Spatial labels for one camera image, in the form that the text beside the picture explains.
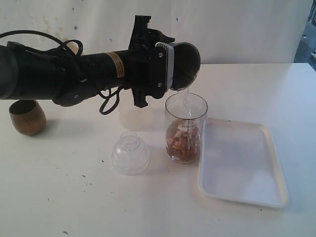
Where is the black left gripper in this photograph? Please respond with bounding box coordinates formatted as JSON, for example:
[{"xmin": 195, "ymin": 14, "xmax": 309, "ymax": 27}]
[{"xmin": 125, "ymin": 15, "xmax": 175, "ymax": 108}]

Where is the stainless steel cup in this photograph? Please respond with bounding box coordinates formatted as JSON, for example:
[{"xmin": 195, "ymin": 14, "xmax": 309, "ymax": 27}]
[{"xmin": 170, "ymin": 42, "xmax": 200, "ymax": 91}]

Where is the brown wooden cup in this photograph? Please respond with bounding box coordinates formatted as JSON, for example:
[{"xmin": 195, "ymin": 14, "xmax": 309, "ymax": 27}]
[{"xmin": 9, "ymin": 100, "xmax": 46, "ymax": 136}]

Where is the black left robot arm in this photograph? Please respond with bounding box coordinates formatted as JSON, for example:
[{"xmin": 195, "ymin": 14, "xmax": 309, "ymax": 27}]
[{"xmin": 0, "ymin": 15, "xmax": 174, "ymax": 108}]

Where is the clear graduated shaker body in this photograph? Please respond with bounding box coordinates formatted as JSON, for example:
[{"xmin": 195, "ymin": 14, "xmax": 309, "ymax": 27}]
[{"xmin": 164, "ymin": 92, "xmax": 208, "ymax": 164}]

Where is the clear shaker lid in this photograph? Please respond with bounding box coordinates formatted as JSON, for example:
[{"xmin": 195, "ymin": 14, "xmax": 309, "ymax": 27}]
[{"xmin": 111, "ymin": 131, "xmax": 150, "ymax": 176}]

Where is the translucent plastic cup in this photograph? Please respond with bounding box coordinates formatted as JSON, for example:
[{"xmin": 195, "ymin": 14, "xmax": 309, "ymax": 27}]
[{"xmin": 119, "ymin": 106, "xmax": 153, "ymax": 131}]

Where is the wood pieces and gold coin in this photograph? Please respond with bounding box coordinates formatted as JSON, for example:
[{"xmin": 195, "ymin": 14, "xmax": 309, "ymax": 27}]
[{"xmin": 165, "ymin": 120, "xmax": 201, "ymax": 163}]

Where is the white plastic tray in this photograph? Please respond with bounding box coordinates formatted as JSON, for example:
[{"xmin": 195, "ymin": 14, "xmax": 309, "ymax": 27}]
[{"xmin": 198, "ymin": 118, "xmax": 288, "ymax": 208}]

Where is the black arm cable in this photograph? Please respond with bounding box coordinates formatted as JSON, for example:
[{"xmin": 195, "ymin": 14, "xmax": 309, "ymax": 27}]
[{"xmin": 0, "ymin": 30, "xmax": 84, "ymax": 60}]

